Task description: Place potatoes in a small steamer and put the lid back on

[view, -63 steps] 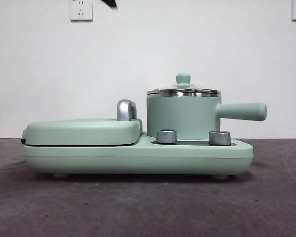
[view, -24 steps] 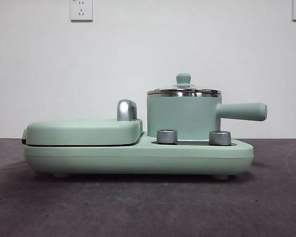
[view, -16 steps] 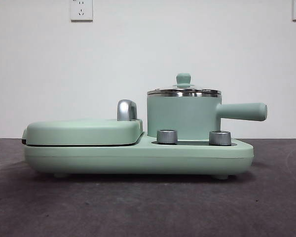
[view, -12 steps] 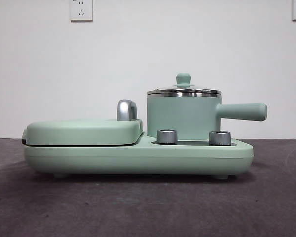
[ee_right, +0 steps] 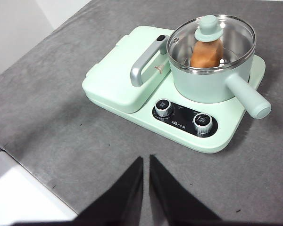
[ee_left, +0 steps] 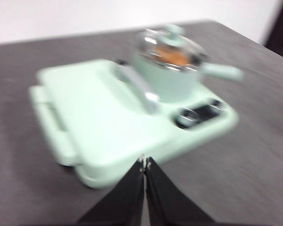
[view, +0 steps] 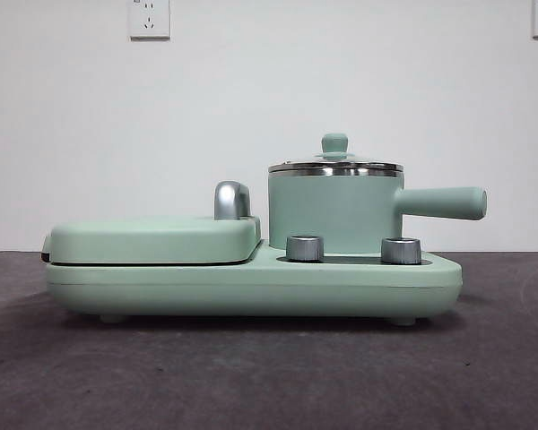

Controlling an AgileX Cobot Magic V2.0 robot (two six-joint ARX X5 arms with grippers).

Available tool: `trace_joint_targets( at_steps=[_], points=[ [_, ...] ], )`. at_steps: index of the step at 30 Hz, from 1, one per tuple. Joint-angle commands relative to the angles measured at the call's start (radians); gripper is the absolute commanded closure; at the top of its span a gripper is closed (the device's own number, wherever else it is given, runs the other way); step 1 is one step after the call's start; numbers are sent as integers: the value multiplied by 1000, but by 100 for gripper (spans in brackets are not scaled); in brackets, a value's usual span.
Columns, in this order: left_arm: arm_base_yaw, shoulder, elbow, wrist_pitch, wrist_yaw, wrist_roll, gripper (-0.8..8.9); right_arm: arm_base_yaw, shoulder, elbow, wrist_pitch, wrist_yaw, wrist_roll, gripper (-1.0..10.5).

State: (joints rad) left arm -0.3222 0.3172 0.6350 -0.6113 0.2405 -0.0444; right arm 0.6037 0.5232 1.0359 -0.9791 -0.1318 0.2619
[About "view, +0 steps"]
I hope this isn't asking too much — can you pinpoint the glass pot lid green knob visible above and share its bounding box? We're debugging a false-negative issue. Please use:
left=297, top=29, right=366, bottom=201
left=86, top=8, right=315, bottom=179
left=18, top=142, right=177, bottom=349
left=268, top=133, right=404, bottom=174

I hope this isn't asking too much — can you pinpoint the silver control knob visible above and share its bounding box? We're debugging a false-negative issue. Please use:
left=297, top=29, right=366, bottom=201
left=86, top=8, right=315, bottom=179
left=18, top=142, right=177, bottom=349
left=380, top=236, right=421, bottom=265
left=285, top=234, right=324, bottom=262

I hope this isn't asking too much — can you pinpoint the mint green breakfast machine base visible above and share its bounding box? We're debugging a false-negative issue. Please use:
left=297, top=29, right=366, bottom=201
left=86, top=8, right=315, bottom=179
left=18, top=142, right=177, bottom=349
left=44, top=239, right=464, bottom=324

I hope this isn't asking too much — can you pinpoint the mint green griddle cover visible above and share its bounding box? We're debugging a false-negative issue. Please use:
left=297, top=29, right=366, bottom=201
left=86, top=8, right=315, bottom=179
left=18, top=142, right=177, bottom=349
left=42, top=214, right=264, bottom=266

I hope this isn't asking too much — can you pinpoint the chrome griddle cover handle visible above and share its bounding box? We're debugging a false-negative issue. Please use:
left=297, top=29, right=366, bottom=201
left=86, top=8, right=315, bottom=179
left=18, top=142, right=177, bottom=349
left=213, top=180, right=252, bottom=221

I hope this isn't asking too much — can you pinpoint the mint green pot with handle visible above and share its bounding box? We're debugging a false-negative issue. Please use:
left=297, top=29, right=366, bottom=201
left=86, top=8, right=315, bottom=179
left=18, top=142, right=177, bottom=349
left=267, top=164, right=489, bottom=252

